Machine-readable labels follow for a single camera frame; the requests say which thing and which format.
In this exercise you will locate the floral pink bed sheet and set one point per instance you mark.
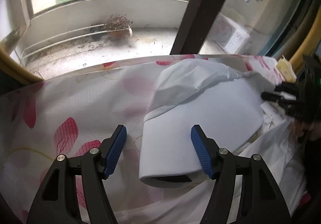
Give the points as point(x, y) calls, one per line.
point(71, 115)

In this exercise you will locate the right yellow curtain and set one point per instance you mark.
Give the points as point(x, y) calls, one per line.
point(308, 45)

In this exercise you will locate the yellow tissue pack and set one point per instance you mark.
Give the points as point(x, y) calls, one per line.
point(285, 68)

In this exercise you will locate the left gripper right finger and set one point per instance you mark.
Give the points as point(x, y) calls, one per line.
point(261, 199)

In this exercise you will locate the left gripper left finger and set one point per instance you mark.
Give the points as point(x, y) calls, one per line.
point(56, 199)

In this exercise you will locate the dark window frame pillar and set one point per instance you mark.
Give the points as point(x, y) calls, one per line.
point(195, 26)

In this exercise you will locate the white appliance on balcony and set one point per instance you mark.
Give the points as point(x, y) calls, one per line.
point(228, 34)

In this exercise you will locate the dried potted plant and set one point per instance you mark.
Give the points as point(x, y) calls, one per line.
point(118, 26)

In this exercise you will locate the white large garment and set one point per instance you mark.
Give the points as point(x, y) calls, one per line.
point(227, 105)

